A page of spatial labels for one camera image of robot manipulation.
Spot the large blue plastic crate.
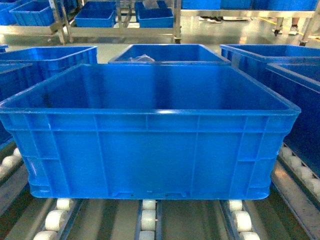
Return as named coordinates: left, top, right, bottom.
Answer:
left=0, top=63, right=301, bottom=200

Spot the clear plastic bag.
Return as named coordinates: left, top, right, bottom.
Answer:
left=129, top=54, right=155, bottom=63

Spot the blue crate behind with plastic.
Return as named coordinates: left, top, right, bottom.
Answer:
left=109, top=44, right=231, bottom=65

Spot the blue crate on background rack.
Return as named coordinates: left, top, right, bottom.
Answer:
left=134, top=0, right=174, bottom=28
left=74, top=1, right=117, bottom=28

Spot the white roller track centre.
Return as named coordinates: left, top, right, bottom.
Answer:
left=134, top=199, right=163, bottom=240

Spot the blue crate right rear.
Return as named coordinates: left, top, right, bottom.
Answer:
left=220, top=44, right=320, bottom=82

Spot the blue crate left rear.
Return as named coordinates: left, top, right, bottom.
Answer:
left=0, top=46, right=98, bottom=80

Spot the background steel roller rack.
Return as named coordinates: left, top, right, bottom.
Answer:
left=0, top=0, right=181, bottom=45

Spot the white roller conveyor track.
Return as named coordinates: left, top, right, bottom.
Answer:
left=27, top=198, right=84, bottom=240

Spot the blue crate right front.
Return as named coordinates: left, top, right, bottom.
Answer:
left=265, top=61, right=320, bottom=174

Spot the blue crate left front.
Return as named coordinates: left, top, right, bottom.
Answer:
left=0, top=62, right=35, bottom=150

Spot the white roller track far left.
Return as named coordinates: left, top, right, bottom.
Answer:
left=0, top=137, right=31, bottom=216

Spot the background steel table right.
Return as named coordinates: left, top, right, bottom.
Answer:
left=178, top=0, right=320, bottom=47

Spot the person's white shoe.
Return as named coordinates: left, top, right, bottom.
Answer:
left=288, top=25, right=299, bottom=36

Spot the white roller track far right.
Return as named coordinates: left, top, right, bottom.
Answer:
left=271, top=142, right=320, bottom=240

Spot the blue crate background far left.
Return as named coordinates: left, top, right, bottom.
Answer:
left=9, top=0, right=55, bottom=27

